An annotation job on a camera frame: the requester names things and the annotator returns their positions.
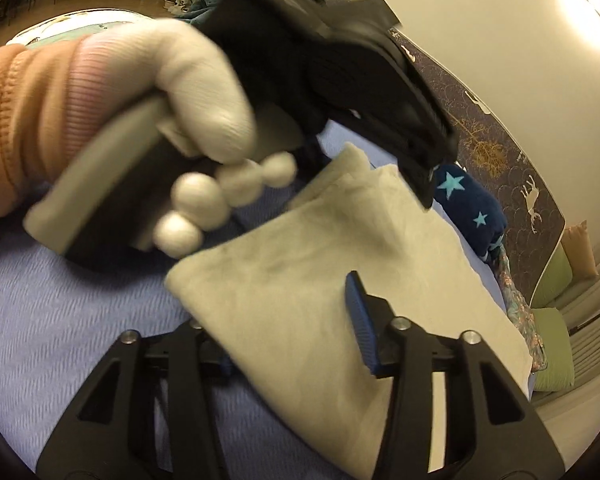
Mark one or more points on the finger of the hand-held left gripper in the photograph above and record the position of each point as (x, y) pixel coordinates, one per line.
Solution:
(425, 145)

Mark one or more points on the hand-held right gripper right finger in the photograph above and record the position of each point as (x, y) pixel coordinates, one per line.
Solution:
(362, 330)

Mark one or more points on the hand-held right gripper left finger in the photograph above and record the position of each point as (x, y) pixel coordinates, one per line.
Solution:
(180, 360)

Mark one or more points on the beige t-shirt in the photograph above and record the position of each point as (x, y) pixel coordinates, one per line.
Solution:
(290, 280)

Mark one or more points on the person's left hand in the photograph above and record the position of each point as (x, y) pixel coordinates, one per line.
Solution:
(200, 80)

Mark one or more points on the navy star print blanket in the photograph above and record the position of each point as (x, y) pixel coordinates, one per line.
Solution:
(467, 205)

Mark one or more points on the purple deer print quilt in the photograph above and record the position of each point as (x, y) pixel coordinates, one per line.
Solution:
(505, 160)

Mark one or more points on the blue printed bed sheet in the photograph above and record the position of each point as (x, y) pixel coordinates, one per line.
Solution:
(55, 310)

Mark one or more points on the floral print cloth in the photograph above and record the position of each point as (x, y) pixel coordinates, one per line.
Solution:
(522, 320)

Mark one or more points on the small green pillow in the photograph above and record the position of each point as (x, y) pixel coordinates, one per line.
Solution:
(552, 280)

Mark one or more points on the peach pillow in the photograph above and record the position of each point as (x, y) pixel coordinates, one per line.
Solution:
(580, 250)

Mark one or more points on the large green pillow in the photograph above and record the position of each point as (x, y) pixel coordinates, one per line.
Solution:
(552, 350)

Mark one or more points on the white pleated curtain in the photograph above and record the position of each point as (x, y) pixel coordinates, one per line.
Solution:
(592, 350)

